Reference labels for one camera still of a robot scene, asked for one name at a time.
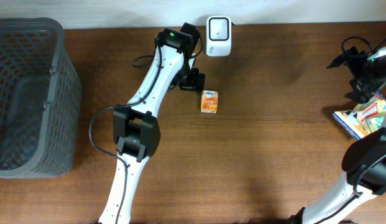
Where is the orange tissue pack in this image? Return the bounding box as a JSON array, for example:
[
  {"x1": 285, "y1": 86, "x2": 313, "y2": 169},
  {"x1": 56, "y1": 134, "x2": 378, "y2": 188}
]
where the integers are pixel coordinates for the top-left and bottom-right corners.
[{"x1": 201, "y1": 90, "x2": 218, "y2": 114}]

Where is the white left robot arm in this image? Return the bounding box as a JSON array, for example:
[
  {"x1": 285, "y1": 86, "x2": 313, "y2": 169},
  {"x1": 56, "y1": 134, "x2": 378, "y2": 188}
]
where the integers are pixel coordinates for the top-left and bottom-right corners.
[{"x1": 98, "y1": 23, "x2": 205, "y2": 223}]

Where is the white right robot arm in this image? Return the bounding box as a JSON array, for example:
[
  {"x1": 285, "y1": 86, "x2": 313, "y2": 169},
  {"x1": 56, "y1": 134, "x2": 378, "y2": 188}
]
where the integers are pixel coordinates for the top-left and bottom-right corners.
[{"x1": 287, "y1": 38, "x2": 386, "y2": 224}]

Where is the white barcode scanner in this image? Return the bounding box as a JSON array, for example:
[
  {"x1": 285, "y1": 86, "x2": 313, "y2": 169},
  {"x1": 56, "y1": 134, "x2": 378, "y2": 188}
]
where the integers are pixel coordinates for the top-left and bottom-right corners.
[{"x1": 206, "y1": 16, "x2": 232, "y2": 57}]

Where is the grey plastic basket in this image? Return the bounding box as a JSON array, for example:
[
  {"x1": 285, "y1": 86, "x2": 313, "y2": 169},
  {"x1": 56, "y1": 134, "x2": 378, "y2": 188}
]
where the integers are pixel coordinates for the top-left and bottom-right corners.
[{"x1": 0, "y1": 17, "x2": 82, "y2": 179}]

